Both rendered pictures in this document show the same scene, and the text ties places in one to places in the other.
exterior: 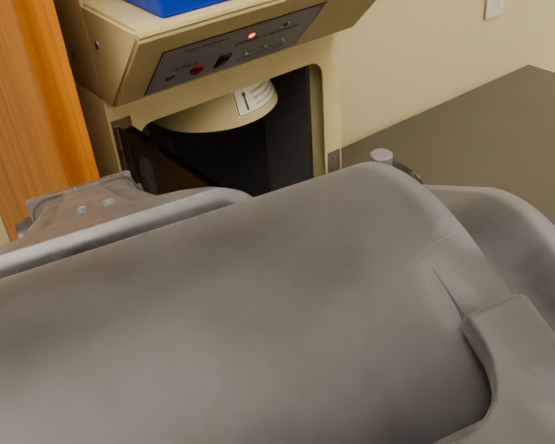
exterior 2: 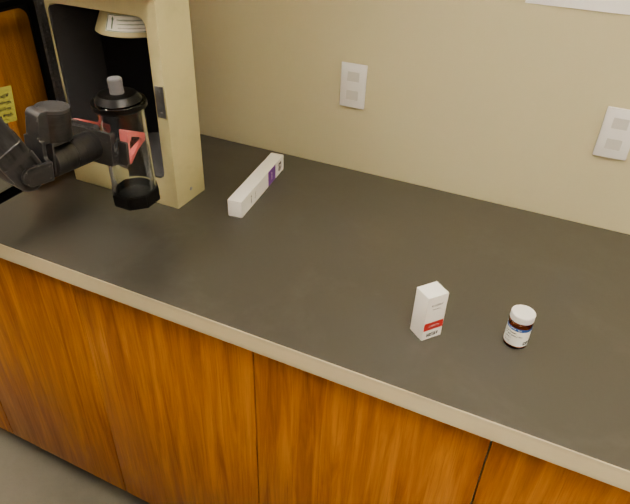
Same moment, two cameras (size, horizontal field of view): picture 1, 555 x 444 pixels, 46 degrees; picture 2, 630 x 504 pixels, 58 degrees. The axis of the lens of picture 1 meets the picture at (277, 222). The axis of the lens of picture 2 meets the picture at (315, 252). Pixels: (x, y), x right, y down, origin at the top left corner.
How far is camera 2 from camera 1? 1.35 m
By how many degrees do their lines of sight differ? 47
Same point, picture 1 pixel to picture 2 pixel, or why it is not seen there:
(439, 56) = (516, 160)
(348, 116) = (396, 156)
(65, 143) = not seen: outside the picture
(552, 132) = (503, 268)
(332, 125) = (156, 67)
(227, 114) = (102, 25)
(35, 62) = not seen: outside the picture
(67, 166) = not seen: outside the picture
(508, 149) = (443, 247)
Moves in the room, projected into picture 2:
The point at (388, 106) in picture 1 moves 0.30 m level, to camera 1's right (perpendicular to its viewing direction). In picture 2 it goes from (442, 172) to (531, 226)
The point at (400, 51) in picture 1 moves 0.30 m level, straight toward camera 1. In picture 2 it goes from (464, 128) to (351, 141)
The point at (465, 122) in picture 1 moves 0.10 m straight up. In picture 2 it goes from (472, 220) to (480, 183)
